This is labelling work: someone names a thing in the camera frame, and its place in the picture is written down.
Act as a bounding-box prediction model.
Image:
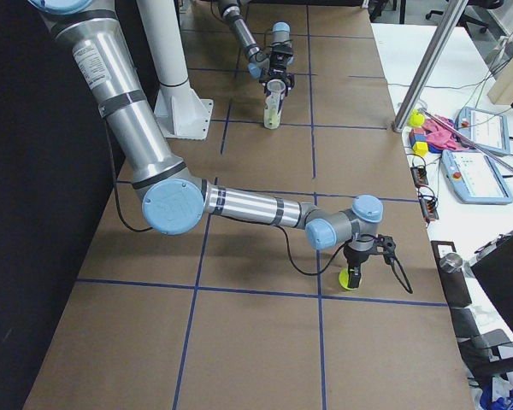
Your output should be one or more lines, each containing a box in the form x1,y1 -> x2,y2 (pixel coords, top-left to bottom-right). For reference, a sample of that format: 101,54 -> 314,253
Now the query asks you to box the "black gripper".
344,246 -> 369,290
268,47 -> 292,81

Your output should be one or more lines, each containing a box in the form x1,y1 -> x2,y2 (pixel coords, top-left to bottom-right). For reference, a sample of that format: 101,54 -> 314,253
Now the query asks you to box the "tennis ball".
339,268 -> 351,290
407,108 -> 426,128
263,110 -> 280,129

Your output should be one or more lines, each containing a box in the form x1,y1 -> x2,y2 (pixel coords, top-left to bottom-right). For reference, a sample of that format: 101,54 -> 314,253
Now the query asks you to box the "clear tennis ball can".
263,79 -> 286,117

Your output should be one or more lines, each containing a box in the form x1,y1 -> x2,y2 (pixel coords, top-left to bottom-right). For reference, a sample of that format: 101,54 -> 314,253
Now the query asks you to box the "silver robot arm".
34,1 -> 395,289
218,1 -> 295,90

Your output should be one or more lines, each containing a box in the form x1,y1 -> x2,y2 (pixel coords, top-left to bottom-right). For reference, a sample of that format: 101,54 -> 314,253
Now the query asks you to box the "small orange black connector box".
410,166 -> 428,188

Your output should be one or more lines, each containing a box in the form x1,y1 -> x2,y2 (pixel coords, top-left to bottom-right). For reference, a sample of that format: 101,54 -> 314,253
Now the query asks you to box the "white mounting column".
137,0 -> 214,140

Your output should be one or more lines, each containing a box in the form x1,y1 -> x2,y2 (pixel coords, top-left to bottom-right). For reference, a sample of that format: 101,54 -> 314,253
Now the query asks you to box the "yellow cube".
411,141 -> 428,157

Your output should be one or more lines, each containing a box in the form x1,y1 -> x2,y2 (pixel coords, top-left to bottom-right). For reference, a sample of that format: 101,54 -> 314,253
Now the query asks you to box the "blue cube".
410,133 -> 427,143

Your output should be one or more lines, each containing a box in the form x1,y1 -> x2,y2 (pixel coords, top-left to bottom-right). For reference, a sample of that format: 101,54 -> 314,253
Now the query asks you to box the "near teach pendant tablet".
441,150 -> 513,205

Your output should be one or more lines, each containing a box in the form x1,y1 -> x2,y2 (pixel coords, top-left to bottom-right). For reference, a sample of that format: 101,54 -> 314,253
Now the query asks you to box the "teach pendant tablet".
441,150 -> 513,205
456,107 -> 510,155

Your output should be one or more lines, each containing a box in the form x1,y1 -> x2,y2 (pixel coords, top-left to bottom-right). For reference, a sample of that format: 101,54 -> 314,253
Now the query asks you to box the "pink cloth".
422,119 -> 467,152

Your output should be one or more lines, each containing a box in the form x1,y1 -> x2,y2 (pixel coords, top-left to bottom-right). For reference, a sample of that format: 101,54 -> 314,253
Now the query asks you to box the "far teach pendant tablet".
456,107 -> 510,155

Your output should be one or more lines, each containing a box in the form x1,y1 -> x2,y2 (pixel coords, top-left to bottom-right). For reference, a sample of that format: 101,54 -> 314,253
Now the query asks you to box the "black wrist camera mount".
370,235 -> 396,261

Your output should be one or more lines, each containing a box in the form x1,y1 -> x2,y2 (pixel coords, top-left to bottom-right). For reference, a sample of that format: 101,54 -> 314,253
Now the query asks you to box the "tennis ball beside post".
407,108 -> 426,128

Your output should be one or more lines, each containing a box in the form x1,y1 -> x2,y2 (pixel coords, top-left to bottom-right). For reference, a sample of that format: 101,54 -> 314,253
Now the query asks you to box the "aluminium frame post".
392,0 -> 469,133

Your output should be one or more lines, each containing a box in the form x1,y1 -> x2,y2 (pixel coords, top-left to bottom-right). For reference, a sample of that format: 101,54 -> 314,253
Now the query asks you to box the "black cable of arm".
106,123 -> 414,295

